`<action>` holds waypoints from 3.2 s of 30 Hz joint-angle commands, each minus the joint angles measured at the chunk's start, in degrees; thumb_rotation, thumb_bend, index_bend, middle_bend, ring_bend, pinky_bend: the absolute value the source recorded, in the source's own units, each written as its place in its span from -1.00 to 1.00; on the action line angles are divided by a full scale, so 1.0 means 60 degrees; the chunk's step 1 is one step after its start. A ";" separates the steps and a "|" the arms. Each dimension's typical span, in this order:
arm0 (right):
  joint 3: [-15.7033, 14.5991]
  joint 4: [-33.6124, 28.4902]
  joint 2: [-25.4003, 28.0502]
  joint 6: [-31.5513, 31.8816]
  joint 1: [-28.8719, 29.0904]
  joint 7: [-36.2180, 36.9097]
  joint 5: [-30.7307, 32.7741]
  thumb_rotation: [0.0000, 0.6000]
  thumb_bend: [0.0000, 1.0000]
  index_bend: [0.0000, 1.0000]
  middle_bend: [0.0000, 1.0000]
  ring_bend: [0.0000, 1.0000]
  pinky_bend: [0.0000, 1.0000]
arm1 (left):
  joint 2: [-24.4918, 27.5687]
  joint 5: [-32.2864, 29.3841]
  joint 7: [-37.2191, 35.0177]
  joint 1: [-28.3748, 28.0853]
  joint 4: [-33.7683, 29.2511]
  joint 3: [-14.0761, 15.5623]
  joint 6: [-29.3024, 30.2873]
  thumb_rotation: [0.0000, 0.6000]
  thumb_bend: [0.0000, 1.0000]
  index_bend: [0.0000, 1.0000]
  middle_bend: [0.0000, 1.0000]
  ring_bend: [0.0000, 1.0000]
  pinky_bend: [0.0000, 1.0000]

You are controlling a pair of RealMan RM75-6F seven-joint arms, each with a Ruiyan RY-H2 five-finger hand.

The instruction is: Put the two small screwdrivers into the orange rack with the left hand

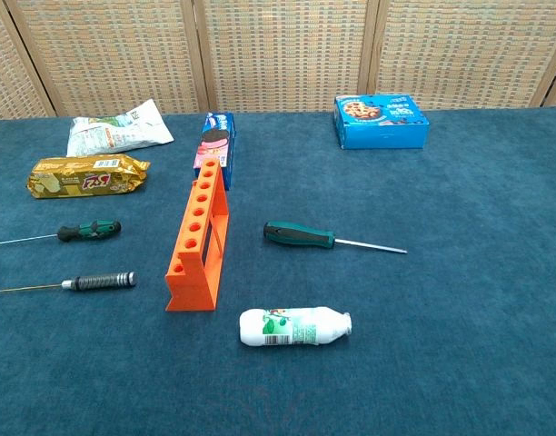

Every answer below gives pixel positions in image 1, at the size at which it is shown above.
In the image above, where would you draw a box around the small green black screwdriver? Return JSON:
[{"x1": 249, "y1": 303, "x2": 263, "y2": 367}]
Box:
[{"x1": 0, "y1": 220, "x2": 123, "y2": 247}]

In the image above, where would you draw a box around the black silver knurled screwdriver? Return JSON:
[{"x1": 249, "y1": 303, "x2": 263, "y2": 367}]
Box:
[{"x1": 0, "y1": 271, "x2": 138, "y2": 293}]

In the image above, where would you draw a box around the orange drill bit holder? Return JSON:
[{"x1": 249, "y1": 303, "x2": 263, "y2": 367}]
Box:
[{"x1": 164, "y1": 158, "x2": 231, "y2": 313}]

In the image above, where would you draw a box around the large green black screwdriver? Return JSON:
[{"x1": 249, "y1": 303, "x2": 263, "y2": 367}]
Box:
[{"x1": 263, "y1": 220, "x2": 409, "y2": 255}]

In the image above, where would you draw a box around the blue pink sandwich cookie box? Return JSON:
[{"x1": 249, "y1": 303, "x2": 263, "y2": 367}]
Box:
[{"x1": 193, "y1": 112, "x2": 237, "y2": 192}]

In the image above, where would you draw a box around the white green-label plastic bottle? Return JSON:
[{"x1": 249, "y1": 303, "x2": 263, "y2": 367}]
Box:
[{"x1": 239, "y1": 306, "x2": 353, "y2": 348}]

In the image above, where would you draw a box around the blue chocolate cookie box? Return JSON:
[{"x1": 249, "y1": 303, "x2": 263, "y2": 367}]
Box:
[{"x1": 333, "y1": 94, "x2": 431, "y2": 151}]

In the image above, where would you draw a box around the woven wooden folding screen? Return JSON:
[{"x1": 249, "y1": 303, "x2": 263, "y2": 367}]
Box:
[{"x1": 0, "y1": 0, "x2": 556, "y2": 123}]

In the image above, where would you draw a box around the white crumpled snack bag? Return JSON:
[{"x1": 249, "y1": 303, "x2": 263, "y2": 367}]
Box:
[{"x1": 65, "y1": 98, "x2": 175, "y2": 158}]

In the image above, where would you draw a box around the gold foil cracker packet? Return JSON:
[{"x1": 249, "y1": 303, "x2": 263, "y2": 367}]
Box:
[{"x1": 25, "y1": 154, "x2": 151, "y2": 200}]

